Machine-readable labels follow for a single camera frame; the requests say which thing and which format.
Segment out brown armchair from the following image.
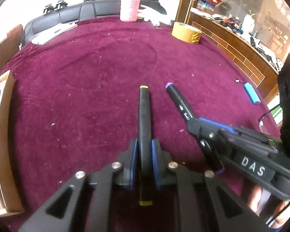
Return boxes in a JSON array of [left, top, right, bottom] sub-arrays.
[[0, 24, 23, 73]]

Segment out wooden side cabinet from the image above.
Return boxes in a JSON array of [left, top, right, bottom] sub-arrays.
[[188, 12, 279, 103]]

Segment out white cloth gloves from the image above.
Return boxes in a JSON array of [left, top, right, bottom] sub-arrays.
[[138, 5, 172, 27]]

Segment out yellow tape roll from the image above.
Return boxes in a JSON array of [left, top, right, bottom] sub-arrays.
[[171, 22, 202, 44]]

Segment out cardboard tray box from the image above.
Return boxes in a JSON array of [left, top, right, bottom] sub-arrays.
[[0, 70, 23, 217]]

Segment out black leather sofa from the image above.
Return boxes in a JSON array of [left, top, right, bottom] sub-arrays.
[[21, 0, 121, 45]]

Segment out eyeglasses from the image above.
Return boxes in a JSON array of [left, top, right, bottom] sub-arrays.
[[258, 104, 282, 135]]

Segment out black device on sofa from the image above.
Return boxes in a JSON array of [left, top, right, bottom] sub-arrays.
[[43, 4, 54, 15], [55, 0, 68, 10]]

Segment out white mug on cabinet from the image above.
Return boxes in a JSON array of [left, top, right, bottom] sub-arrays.
[[241, 14, 255, 32]]

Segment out pink sleeved water bottle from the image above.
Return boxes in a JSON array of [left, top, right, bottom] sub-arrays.
[[120, 0, 140, 22]]

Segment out black marker yellow cap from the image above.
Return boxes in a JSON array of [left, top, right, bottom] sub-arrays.
[[138, 85, 154, 206]]

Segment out blue lighter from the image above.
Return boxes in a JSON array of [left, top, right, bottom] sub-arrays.
[[244, 82, 261, 105]]

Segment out white notebook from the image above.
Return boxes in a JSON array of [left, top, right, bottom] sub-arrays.
[[31, 23, 78, 45]]

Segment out colourful box on cabinet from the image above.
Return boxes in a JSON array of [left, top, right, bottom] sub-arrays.
[[196, 0, 222, 12]]

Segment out black marker purple cap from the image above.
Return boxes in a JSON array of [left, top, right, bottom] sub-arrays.
[[165, 82, 225, 174]]

